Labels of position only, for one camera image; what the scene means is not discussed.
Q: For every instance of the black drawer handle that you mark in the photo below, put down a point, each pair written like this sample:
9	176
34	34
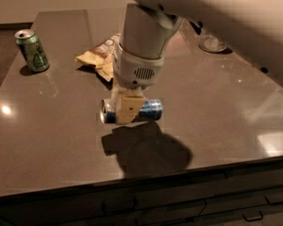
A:
274	198
118	205
251	216

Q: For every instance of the black drawer handle right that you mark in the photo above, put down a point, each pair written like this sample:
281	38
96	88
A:
274	198

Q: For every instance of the brown chips bag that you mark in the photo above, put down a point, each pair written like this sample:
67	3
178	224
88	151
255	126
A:
100	57

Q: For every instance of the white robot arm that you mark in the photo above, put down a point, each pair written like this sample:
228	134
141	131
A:
251	28

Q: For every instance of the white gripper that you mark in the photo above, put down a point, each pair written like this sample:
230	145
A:
136	71

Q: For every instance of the black drawer handle left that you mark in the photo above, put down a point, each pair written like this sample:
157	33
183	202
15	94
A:
118	205

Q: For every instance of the black drawer handle middle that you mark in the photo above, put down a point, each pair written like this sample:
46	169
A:
251	216

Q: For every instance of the green soda can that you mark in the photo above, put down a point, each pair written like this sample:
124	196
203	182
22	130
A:
32	51

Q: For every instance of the blue silver redbull can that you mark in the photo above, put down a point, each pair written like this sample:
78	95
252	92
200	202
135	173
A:
150	111

